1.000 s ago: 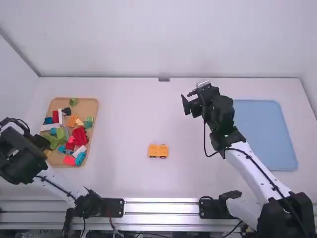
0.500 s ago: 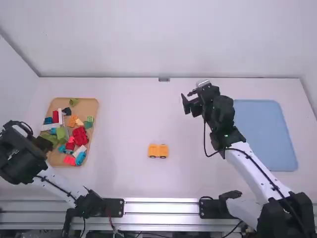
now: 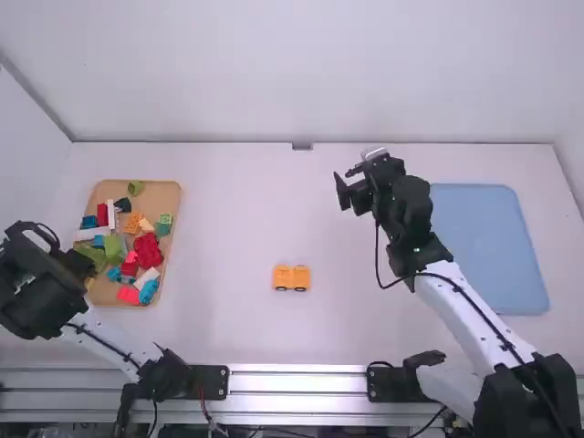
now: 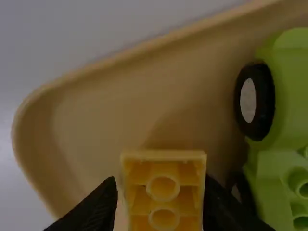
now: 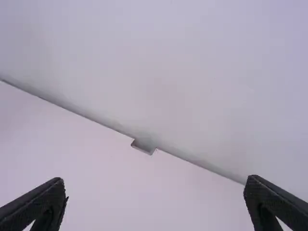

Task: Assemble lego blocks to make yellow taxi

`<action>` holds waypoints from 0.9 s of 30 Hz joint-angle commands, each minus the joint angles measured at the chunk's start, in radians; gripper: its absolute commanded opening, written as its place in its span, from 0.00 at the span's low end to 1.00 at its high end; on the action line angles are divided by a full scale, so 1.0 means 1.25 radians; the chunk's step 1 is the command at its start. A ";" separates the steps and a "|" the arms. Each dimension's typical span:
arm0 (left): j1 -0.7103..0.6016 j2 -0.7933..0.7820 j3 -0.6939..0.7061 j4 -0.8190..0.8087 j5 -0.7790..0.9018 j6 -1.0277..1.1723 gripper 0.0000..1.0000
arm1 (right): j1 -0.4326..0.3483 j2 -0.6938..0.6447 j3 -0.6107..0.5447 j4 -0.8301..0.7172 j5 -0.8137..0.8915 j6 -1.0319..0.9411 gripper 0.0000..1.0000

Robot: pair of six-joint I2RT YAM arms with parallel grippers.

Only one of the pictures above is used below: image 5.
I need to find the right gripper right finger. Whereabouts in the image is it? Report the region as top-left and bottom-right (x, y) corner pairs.
(243, 174), (308, 231)

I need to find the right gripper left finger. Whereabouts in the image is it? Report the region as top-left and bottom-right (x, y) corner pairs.
(0, 177), (69, 231)

